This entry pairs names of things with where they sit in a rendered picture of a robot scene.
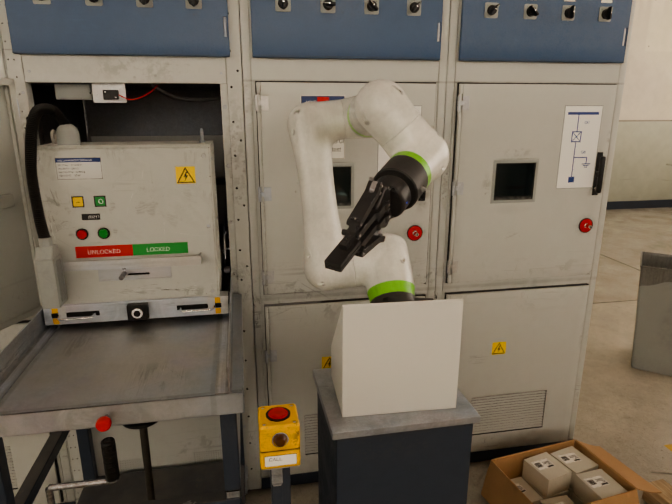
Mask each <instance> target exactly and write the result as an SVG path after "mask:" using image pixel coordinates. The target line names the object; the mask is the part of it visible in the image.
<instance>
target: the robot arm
mask: <svg viewBox="0 0 672 504"><path fill-rule="evenodd" d="M287 128H288V132H289V136H290V140H291V144H292V148H293V152H294V157H295V162H296V167H297V172H298V178H299V185H300V192H301V201H302V211H303V226H304V273H305V276H306V278H307V280H308V281H309V283H310V284H311V285H312V286H314V287H315V288H317V289H320V290H325V291H328V290H337V289H345V288H353V287H361V286H364V287H366V290H367V296H368V298H369V301H370V303H388V302H407V301H426V300H434V299H433V298H419V297H415V285H414V279H413V274H412V268H411V263H410V258H409V253H408V248H407V244H406V242H405V240H404V239H403V238H402V237H400V236H399V235H396V234H390V233H385V234H383V233H382V232H383V228H385V227H386V226H387V225H388V222H389V220H390V219H392V218H395V217H398V216H399V215H401V214H402V213H403V212H404V210H407V209H409V208H411V207H412V206H413V205H414V204H415V203H416V202H417V200H418V199H419V198H420V196H421V195H422V194H423V192H424V191H426V190H427V187H428V185H429V184H430V183H431V182H432V181H434V180H435V179H437V178H438V177H440V176H441V175H442V174H443V172H444V171H445V169H446V167H447V165H448V162H449V149H448V146H447V143H446V142H445V140H444V139H443V138H442V137H441V136H440V135H439V134H438V133H437V132H436V131H435V130H434V129H433V128H432V127H431V126H430V125H429V124H428V123H427V121H426V120H425V119H424V118H423V117H422V116H421V115H420V113H419V112H418V111H417V109H416V108H415V107H414V105H413V104H412V102H411V101H410V99H409V98H408V97H407V95H406V93H405V92H404V90H403V89H402V88H401V87H400V86H399V85H398V84H397V83H395V82H393V81H391V80H387V79H377V80H373V81H371V82H369V83H367V84H366V85H365V86H363V87H362V89H361V90H360V91H359V93H358V95H356V96H353V97H349V98H344V99H338V100H330V101H319V102H305V103H301V104H299V105H297V106H296V107H295V108H294V109H293V110H292V111H291V113H290V114H289V117H288V121H287ZM359 138H374V139H375V140H376V141H377V142H378V143H379V144H380V146H381V147H382V148H383V149H384V151H385V152H386V153H387V155H388V156H389V157H390V159H389V161H388V162H387V163H386V164H385V165H384V166H383V167H382V168H381V169H380V171H379V172H378V173H377V174H376V175H375V176H374V177H369V181H368V183H367V186H366V189H365V191H364V193H363V194H362V196H361V198H360V199H359V201H358V203H357V204H356V206H355V208H354V209H353V211H352V212H351V214H350V216H349V217H348V219H347V222H346V224H347V225H348V226H349V228H348V229H347V230H346V229H341V224H340V219H339V214H338V208H337V201H336V194H335V186H334V177H333V164H332V146H333V144H334V143H335V142H336V141H338V140H342V139H359ZM355 218H356V219H355ZM343 235H344V237H343Z"/></svg>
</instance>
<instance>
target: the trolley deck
mask: <svg viewBox="0 0 672 504"><path fill-rule="evenodd" d="M220 319H221V314H210V315H195V316H181V317H166V318H151V319H147V320H133V321H128V320H121V321H107V322H92V323H77V324H62V325H61V326H60V327H59V328H58V329H57V331H56V332H55V333H54V334H53V336H52V337H51V338H50V339H49V341H48V342H47V343H46V344H45V346H44V347H43V348H42V349H41V351H40V352H39V353H38V354H37V356H36V357H35V358H34V359H33V361H32V362H31V363H30V364H29V366H28V367H27V368H26V369H25V370H24V372H23V373H22V374H21V375H20V377H19V378H18V379H17V380H16V382H15V383H14V384H13V385H12V387H11V388H10V389H9V390H8V392H7V393H6V394H5V395H4V397H3V398H2V399H1V400H0V438H1V437H10V436H20V435H30V434H40V433H50V432H60V431H70V430H80V429H89V428H96V427H95V424H96V421H97V420H98V418H100V417H102V416H105V415H106V414H108V415H109V418H110V419H111V421H112V424H111V426H119V425H129V424H139V423H149V422H158V421H168V420H178V419H188V418H198V417H208V416H218V415H228V414H237V413H245V401H244V362H243V322H242V296H241V294H237V295H234V312H233V370H232V393H229V394H218V395H215V384H216V371H217V358H218V345H219V332H220Z"/></svg>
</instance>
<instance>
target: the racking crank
mask: <svg viewBox="0 0 672 504"><path fill-rule="evenodd" d="M101 450H102V456H103V464H104V471H105V478H101V479H92V480H83V481H74V482H65V483H57V484H49V485H48V487H46V488H45V492H46V498H47V503H48V504H55V499H54V493H53V491H57V490H66V489H75V488H83V487H92V486H101V485H109V484H114V483H116V482H117V481H119V479H120V473H119V465H118V458H117V451H116V443H115V439H114V438H113V437H106V438H104V439H103V440H102V441H101Z"/></svg>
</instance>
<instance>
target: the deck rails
mask: <svg viewBox="0 0 672 504"><path fill-rule="evenodd" d="M233 312H234V294H232V279H231V277H230V302H229V313H225V314H221V319H220V332H219V345H218V358H217V371H216V384H215V395H218V394H229V393H232V370H233ZM60 326H61V325H47V326H46V325H45V319H44V313H43V308H42V309H41V310H40V311H39V312H38V313H37V314H36V315H35V316H34V317H33V319H32V320H31V321H30V322H29V323H28V324H27V325H26V326H25V327H24V328H23V329H22V330H21V331H20V332H19V333H18V334H17V335H16V336H15V337H14V338H13V339H12V340H11V341H10V343H9V344H8V345H7V346H6V347H5V348H4V349H3V350H2V351H1V352H0V400H1V399H2V398H3V397H4V395H5V394H6V393H7V392H8V390H9V389H10V388H11V387H12V385H13V384H14V383H15V382H16V380H17V379H18V378H19V377H20V375H21V374H22V373H23V372H24V370H25V369H26V368H27V367H28V366H29V364H30V363H31V362H32V361H33V359H34V358H35V357H36V356H37V354H38V353H39V352H40V351H41V349H42V348H43V347H44V346H45V344H46V343H47V342H48V341H49V339H50V338H51V337H52V336H53V334H54V333H55V332H56V331H57V329H58V328H59V327H60Z"/></svg>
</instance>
